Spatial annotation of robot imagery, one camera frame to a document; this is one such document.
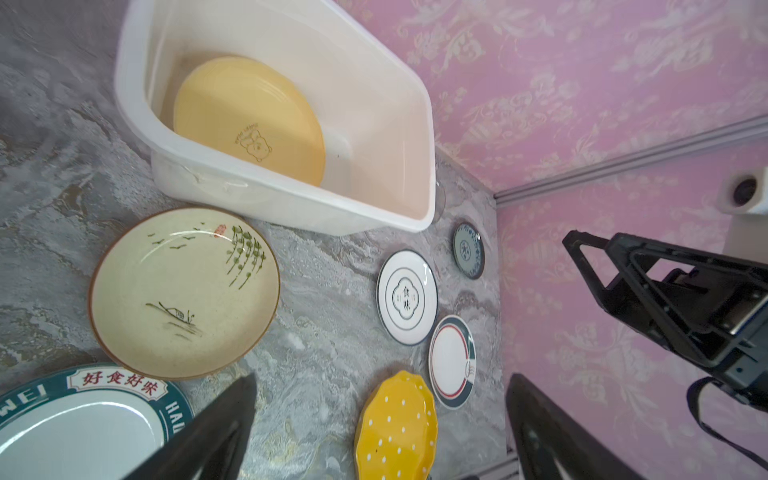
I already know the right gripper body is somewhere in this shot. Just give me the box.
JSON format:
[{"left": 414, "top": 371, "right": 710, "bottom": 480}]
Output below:
[{"left": 635, "top": 244, "right": 767, "bottom": 384}]

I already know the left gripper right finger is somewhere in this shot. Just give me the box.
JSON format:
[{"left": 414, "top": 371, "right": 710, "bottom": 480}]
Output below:
[{"left": 505, "top": 373, "right": 640, "bottom": 479}]

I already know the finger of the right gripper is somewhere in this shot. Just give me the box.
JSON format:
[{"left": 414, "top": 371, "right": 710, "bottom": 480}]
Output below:
[{"left": 562, "top": 230, "right": 768, "bottom": 368}]

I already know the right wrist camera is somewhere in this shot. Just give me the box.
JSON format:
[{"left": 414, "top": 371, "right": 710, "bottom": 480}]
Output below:
[{"left": 716, "top": 167, "right": 768, "bottom": 264}]

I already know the white plastic bin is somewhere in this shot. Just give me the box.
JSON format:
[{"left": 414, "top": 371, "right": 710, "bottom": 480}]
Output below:
[{"left": 114, "top": 1, "right": 435, "bottom": 236}]

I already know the white plate red green rim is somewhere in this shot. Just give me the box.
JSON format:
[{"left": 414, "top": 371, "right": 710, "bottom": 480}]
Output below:
[{"left": 428, "top": 315, "right": 477, "bottom": 410}]

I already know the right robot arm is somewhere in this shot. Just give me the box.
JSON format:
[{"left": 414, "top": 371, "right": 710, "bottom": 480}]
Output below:
[{"left": 563, "top": 230, "right": 767, "bottom": 410}]

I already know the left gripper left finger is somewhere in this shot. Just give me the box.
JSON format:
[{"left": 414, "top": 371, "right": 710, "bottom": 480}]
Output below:
[{"left": 127, "top": 374, "right": 257, "bottom": 479}]

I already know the small blue patterned dish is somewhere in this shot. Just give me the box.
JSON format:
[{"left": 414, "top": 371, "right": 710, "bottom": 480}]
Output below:
[{"left": 452, "top": 222, "right": 485, "bottom": 280}]

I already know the beige willow painted plate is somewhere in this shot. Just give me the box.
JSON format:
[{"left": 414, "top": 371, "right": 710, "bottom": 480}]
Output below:
[{"left": 88, "top": 207, "right": 281, "bottom": 380}]

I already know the pale yellow bear plate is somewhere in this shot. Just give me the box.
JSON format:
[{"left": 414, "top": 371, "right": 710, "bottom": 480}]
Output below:
[{"left": 173, "top": 57, "right": 326, "bottom": 186}]

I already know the yellow polka dot plate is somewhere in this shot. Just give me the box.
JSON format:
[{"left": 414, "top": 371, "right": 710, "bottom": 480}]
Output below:
[{"left": 354, "top": 371, "right": 439, "bottom": 480}]

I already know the green rimmed white plate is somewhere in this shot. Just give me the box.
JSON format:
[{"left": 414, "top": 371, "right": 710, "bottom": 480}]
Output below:
[{"left": 1, "top": 363, "right": 195, "bottom": 479}]

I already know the white plate black emblem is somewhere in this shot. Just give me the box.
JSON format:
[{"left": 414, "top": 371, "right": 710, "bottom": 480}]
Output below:
[{"left": 376, "top": 249, "right": 439, "bottom": 346}]

